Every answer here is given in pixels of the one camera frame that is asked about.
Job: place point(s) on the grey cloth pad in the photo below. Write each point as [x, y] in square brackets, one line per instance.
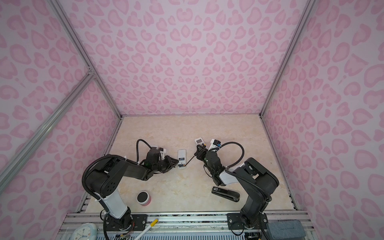
[286, 230]

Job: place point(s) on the red and white remote control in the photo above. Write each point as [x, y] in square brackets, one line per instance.
[182, 155]

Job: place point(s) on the black stapler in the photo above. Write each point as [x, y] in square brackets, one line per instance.
[226, 194]

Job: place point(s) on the pink black tape roll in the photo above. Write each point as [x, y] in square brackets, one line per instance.
[144, 198]

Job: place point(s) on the aluminium rail base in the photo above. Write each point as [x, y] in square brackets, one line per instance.
[184, 225]

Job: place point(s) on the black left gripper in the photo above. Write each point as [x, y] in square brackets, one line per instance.
[170, 163]

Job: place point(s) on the aluminium frame strut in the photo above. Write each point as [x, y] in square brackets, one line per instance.
[310, 7]
[19, 160]

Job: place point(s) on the black yellow handled screwdriver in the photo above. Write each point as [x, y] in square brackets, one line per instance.
[195, 157]

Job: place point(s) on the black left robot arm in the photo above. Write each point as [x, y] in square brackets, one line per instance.
[102, 177]

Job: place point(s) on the white remote control right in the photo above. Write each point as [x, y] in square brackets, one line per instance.
[199, 141]

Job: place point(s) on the yellow capped white marker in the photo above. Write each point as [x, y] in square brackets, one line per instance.
[146, 229]

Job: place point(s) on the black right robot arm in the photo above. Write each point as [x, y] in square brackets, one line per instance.
[258, 182]

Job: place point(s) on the aluminium frame strut left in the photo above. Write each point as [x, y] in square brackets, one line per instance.
[19, 160]

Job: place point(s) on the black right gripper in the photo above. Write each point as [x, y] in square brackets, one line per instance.
[201, 153]

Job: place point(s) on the aluminium frame strut right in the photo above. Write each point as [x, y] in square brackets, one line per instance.
[310, 7]

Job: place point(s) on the white analog clock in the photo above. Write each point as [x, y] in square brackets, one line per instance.
[87, 231]

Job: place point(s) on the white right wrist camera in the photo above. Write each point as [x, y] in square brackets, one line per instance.
[214, 144]

